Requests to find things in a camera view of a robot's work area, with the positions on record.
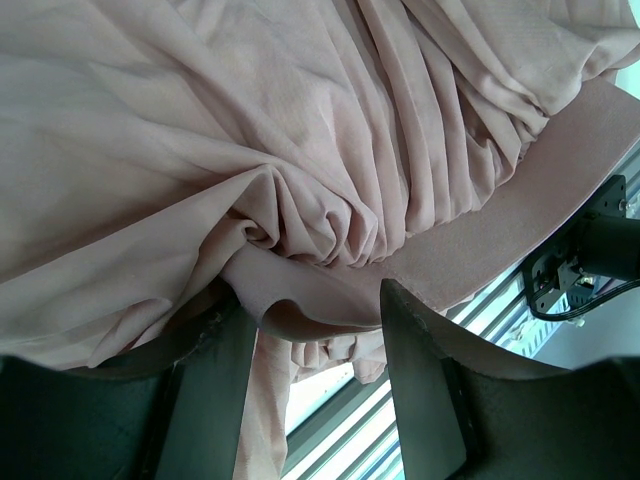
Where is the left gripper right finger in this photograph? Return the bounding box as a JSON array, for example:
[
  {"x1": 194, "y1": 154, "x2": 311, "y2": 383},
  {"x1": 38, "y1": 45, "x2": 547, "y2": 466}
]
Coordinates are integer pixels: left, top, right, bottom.
[{"x1": 380, "y1": 279, "x2": 639, "y2": 479}]

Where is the pink garment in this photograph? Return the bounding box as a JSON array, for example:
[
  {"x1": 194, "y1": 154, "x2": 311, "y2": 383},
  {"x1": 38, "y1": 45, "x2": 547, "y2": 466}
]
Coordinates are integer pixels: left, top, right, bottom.
[{"x1": 1, "y1": 1, "x2": 639, "y2": 479}]

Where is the slotted cable duct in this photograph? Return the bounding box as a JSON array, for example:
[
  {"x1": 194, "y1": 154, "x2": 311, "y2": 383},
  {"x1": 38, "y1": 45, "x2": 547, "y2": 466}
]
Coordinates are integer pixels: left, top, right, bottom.
[{"x1": 501, "y1": 293, "x2": 585, "y2": 359}]

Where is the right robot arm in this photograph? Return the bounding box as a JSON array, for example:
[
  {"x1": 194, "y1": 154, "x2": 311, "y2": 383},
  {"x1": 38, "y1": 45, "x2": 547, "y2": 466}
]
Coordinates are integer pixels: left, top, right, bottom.
[{"x1": 522, "y1": 175, "x2": 639, "y2": 322}]

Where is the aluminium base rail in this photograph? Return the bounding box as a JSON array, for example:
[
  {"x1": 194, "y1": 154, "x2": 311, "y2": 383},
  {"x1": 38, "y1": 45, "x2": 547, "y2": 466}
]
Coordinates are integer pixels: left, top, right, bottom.
[{"x1": 282, "y1": 144, "x2": 640, "y2": 480}]

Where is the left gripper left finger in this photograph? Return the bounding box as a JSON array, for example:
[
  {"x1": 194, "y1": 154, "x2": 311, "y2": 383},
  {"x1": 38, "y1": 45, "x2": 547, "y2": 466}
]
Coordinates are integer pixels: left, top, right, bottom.
[{"x1": 1, "y1": 297, "x2": 256, "y2": 479}]

